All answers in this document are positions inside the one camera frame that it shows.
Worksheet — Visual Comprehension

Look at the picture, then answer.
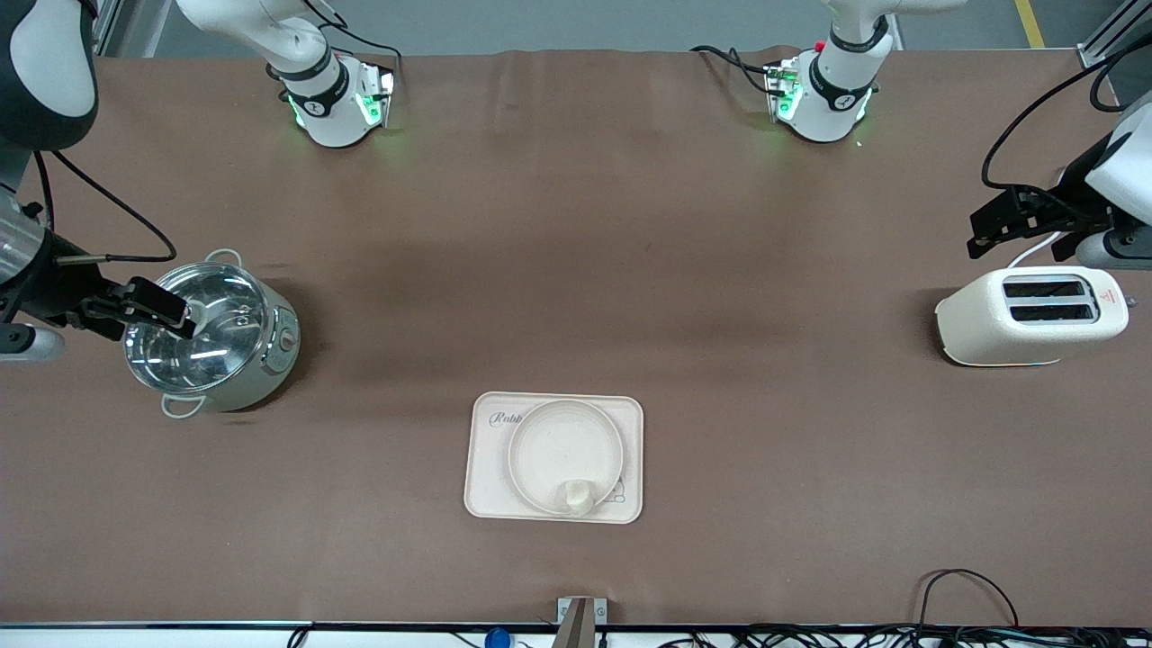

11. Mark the round cream plate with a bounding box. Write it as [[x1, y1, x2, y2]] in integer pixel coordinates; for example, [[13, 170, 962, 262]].
[[508, 399, 625, 518]]

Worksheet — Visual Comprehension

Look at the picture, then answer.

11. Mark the cream rabbit print tray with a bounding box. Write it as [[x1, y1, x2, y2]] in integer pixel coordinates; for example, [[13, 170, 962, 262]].
[[463, 391, 644, 525]]

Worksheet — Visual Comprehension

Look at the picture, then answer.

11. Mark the glass pot lid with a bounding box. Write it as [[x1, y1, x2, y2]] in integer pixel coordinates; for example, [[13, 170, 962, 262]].
[[124, 263, 269, 395]]

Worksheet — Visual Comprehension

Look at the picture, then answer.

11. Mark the cream two-slot toaster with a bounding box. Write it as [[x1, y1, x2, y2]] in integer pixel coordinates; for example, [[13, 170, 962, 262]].
[[934, 265, 1130, 367]]

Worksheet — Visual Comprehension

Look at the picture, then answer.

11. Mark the brown table cover mat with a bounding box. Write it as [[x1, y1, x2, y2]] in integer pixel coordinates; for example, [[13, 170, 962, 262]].
[[0, 45, 1152, 628]]

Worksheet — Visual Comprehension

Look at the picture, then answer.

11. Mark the white toaster power cord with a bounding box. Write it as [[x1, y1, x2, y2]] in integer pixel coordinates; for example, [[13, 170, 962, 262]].
[[1006, 231, 1065, 269]]

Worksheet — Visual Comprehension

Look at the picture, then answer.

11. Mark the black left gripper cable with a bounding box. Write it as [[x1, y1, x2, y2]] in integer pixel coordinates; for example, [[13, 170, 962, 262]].
[[981, 34, 1152, 194]]

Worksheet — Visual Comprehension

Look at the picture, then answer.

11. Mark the steel pot with grey handles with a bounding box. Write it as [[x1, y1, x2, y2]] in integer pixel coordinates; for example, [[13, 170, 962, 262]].
[[124, 249, 302, 419]]

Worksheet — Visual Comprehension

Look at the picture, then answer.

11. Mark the aluminium frame profile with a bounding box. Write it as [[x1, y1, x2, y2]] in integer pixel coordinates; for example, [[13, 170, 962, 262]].
[[1078, 0, 1137, 69], [90, 0, 124, 57]]

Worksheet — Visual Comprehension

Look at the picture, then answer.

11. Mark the black left arm base cable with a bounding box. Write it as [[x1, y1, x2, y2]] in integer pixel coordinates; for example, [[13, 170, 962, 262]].
[[691, 45, 777, 96]]

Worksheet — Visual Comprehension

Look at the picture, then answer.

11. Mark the black arm base cable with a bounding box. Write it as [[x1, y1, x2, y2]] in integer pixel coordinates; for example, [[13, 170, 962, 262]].
[[691, 45, 777, 96], [306, 0, 403, 71]]

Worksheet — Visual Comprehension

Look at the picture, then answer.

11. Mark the black right arm base cable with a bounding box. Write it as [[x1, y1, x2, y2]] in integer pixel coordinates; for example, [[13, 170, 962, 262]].
[[306, 0, 403, 71]]

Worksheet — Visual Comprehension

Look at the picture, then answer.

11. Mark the black looped cable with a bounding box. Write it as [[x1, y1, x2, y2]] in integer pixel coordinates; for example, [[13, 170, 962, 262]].
[[913, 568, 1022, 631]]

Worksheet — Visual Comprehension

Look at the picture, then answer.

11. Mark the black cable bundle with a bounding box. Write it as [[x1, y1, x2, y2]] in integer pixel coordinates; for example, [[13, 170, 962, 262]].
[[657, 625, 1152, 648]]

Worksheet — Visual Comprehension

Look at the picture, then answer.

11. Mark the grey metal table bracket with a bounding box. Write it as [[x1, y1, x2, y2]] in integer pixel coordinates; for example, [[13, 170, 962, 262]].
[[556, 597, 608, 648]]

